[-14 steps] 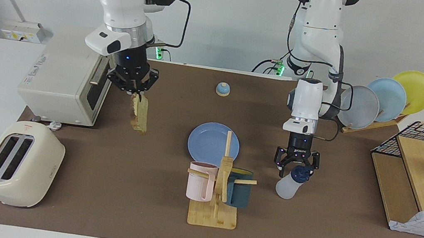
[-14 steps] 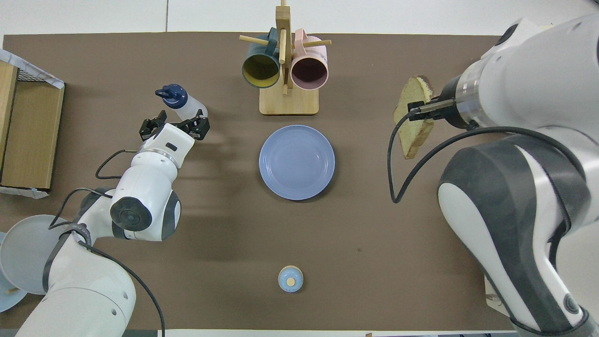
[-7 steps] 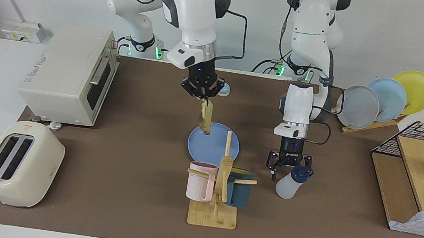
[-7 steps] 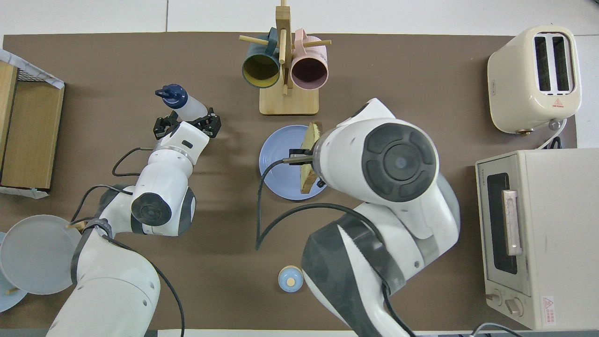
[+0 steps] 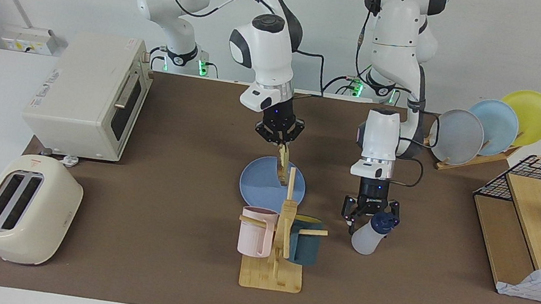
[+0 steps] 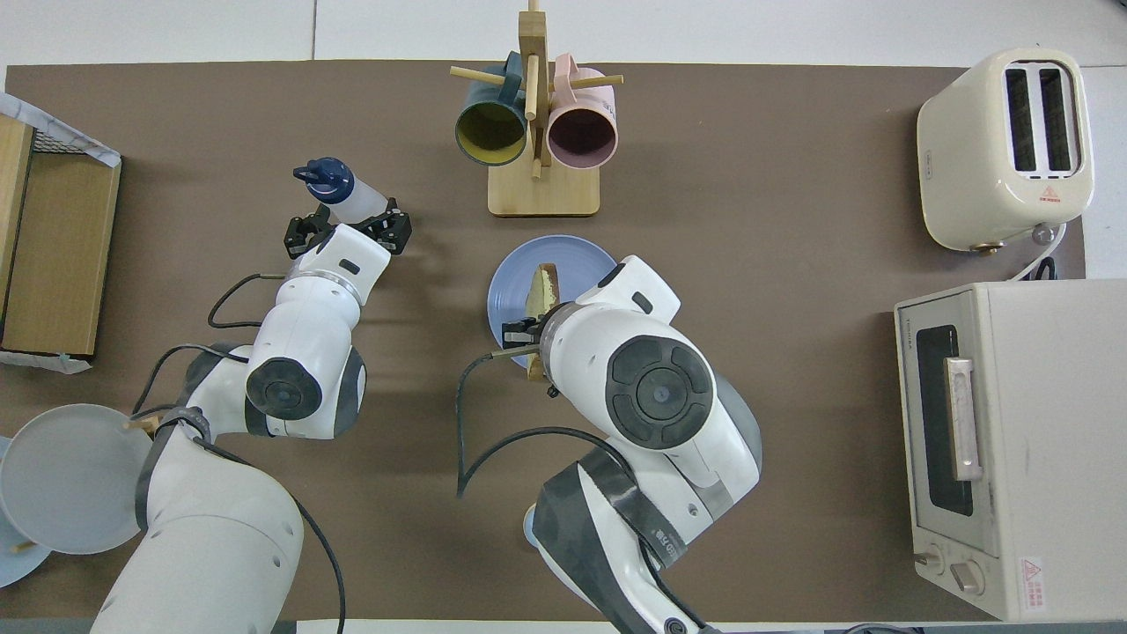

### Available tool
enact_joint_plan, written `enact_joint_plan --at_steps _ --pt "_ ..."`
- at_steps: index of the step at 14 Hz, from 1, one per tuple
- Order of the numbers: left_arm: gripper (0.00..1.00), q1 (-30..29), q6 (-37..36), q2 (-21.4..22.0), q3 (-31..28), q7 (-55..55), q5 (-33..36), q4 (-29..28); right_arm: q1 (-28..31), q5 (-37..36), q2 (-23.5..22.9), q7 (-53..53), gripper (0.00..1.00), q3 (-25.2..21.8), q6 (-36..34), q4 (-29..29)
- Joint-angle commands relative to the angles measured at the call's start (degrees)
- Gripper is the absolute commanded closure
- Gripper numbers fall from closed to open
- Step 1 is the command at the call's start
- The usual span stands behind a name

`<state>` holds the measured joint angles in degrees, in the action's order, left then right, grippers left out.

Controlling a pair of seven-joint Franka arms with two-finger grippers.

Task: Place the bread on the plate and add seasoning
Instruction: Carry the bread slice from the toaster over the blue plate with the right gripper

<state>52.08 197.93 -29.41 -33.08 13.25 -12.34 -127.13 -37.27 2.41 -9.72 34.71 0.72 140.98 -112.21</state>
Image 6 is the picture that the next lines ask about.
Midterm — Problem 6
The brown bread slice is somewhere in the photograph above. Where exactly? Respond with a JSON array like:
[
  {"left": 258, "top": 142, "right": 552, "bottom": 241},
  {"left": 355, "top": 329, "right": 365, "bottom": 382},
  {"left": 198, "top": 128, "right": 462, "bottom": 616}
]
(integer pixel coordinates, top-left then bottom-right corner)
[{"left": 527, "top": 262, "right": 561, "bottom": 381}]

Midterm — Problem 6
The pale grey plate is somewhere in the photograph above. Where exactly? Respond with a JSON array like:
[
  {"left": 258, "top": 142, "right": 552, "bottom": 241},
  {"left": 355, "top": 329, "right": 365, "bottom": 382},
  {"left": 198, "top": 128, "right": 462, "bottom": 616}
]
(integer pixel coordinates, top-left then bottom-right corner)
[{"left": 0, "top": 403, "right": 165, "bottom": 556}]

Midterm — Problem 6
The cream two-slot toaster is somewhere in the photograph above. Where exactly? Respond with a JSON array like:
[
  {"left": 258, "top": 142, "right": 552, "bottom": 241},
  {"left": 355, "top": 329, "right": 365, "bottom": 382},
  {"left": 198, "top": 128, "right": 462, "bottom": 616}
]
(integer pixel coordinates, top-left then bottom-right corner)
[{"left": 917, "top": 48, "right": 1095, "bottom": 254}]

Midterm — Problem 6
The wooden two-level shelf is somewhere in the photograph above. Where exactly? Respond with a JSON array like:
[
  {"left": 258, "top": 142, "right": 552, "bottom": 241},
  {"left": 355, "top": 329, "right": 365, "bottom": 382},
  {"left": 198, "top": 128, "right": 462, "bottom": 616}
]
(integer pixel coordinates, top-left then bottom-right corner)
[{"left": 0, "top": 114, "right": 122, "bottom": 358}]

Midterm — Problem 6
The teal mug yellow inside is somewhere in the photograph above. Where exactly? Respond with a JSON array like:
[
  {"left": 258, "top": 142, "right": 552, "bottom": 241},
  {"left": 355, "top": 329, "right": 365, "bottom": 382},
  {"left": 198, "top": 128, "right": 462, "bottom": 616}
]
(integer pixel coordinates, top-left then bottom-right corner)
[{"left": 454, "top": 51, "right": 529, "bottom": 167}]

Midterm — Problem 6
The black wire basket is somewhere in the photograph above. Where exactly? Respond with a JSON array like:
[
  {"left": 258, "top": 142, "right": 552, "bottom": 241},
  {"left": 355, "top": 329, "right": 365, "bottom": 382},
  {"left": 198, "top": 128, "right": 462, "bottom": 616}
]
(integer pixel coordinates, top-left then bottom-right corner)
[{"left": 31, "top": 123, "right": 99, "bottom": 159}]

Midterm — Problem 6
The white toaster oven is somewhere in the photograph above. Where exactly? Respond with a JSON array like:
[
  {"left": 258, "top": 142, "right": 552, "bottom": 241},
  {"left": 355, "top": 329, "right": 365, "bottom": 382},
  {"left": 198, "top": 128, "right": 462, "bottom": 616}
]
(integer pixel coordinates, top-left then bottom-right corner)
[{"left": 894, "top": 280, "right": 1127, "bottom": 622}]

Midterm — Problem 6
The brown table mat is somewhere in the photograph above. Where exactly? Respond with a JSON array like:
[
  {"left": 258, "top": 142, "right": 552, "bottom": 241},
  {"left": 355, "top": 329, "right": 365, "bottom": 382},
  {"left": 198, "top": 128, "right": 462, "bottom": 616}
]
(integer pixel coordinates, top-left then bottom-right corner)
[{"left": 0, "top": 60, "right": 1088, "bottom": 624}]

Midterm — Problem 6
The blue round plate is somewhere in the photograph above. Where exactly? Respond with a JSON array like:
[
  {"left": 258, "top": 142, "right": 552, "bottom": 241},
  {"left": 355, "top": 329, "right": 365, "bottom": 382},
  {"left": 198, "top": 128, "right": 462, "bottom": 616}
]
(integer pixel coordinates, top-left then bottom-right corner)
[{"left": 487, "top": 234, "right": 620, "bottom": 369}]

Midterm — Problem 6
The wooden plate rack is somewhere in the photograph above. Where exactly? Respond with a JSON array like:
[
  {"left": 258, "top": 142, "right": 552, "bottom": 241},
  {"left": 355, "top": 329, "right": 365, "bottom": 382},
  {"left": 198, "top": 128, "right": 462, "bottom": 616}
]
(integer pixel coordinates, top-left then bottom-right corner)
[{"left": 13, "top": 416, "right": 166, "bottom": 554}]

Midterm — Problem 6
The wooden mug tree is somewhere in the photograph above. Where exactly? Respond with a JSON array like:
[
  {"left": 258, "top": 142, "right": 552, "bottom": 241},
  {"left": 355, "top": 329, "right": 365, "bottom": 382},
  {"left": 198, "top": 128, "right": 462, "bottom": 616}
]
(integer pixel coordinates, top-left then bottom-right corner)
[{"left": 450, "top": 0, "right": 624, "bottom": 217}]

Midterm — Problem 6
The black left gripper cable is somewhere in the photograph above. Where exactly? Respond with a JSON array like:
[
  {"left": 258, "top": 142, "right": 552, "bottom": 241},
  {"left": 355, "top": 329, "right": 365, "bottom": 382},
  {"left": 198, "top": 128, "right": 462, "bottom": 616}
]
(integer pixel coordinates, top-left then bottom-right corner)
[{"left": 132, "top": 273, "right": 346, "bottom": 634}]

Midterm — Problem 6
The pink ribbed mug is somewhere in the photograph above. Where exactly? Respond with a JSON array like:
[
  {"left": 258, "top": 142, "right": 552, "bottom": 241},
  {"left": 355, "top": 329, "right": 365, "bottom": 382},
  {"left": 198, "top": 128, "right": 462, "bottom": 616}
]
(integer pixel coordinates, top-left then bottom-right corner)
[{"left": 546, "top": 53, "right": 619, "bottom": 170}]

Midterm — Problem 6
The translucent bottle with blue cap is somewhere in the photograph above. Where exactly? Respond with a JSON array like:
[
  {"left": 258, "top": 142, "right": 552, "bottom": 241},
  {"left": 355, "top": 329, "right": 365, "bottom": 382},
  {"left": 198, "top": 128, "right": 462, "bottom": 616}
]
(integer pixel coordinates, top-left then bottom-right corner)
[{"left": 293, "top": 157, "right": 393, "bottom": 226}]

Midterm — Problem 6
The light blue plate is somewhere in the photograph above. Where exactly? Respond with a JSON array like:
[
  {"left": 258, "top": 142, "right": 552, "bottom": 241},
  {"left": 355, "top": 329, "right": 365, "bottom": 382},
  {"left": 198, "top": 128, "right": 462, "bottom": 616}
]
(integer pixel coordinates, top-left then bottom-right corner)
[{"left": 0, "top": 436, "right": 52, "bottom": 589}]

